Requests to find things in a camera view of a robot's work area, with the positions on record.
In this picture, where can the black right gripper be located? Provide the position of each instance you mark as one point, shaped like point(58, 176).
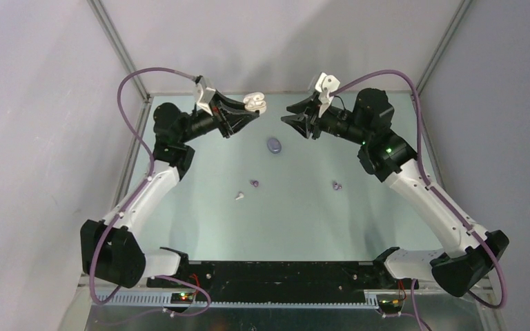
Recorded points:
point(299, 121)

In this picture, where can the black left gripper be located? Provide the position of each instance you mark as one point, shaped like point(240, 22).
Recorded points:
point(228, 121)

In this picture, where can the white earbud charging case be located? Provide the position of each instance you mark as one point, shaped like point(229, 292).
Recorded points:
point(255, 102)

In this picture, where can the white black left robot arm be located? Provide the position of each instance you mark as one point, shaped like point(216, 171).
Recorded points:
point(109, 248)

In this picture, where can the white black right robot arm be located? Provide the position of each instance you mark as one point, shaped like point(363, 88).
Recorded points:
point(429, 201)

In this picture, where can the purple oval charging case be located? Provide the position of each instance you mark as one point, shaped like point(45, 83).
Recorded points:
point(274, 145)

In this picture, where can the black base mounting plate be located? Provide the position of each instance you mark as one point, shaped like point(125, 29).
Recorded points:
point(291, 282)

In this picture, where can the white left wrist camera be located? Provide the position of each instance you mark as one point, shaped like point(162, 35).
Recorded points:
point(203, 94)

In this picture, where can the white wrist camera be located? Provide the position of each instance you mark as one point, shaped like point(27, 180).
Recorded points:
point(203, 94)
point(324, 86)

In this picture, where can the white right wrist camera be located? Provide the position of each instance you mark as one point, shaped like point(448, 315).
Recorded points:
point(324, 86)

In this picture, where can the right rear frame post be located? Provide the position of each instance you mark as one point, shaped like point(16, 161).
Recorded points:
point(443, 44)

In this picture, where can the aluminium frame corner post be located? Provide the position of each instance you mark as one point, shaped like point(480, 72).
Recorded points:
point(108, 27)

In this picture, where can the aluminium front frame rail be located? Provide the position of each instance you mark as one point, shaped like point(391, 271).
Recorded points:
point(183, 293)

